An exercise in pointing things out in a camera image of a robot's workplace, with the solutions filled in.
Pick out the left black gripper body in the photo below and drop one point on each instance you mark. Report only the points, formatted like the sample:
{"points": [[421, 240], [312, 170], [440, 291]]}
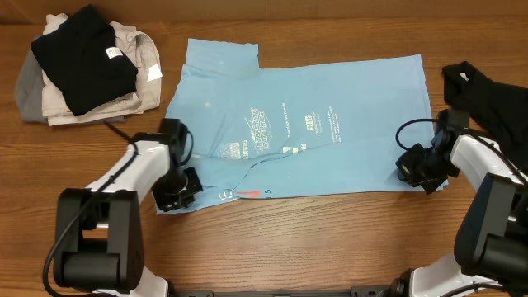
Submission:
{"points": [[176, 188]]}

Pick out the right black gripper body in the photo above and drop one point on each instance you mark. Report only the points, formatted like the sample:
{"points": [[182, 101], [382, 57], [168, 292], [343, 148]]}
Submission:
{"points": [[427, 169]]}

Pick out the light blue t-shirt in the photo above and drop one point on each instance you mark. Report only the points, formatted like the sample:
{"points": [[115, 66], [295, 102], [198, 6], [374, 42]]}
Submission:
{"points": [[262, 133]]}

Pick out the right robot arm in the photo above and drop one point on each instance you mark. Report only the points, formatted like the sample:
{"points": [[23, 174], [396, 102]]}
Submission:
{"points": [[490, 251]]}

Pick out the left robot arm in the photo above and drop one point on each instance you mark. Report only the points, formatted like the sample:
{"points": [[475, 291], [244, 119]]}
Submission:
{"points": [[98, 248]]}

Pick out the black shirt on right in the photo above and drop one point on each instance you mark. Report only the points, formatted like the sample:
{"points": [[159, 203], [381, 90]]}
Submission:
{"points": [[501, 109]]}

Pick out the folded beige shirt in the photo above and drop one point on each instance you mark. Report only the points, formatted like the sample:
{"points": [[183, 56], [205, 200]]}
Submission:
{"points": [[143, 53]]}

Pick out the folded black shirt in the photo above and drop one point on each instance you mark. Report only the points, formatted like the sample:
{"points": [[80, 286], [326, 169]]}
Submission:
{"points": [[81, 59]]}

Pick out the folded grey garment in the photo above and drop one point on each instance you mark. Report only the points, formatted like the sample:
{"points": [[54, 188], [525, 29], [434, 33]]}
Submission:
{"points": [[28, 90]]}

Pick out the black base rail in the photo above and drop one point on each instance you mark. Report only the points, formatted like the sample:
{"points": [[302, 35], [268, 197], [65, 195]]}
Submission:
{"points": [[355, 291]]}

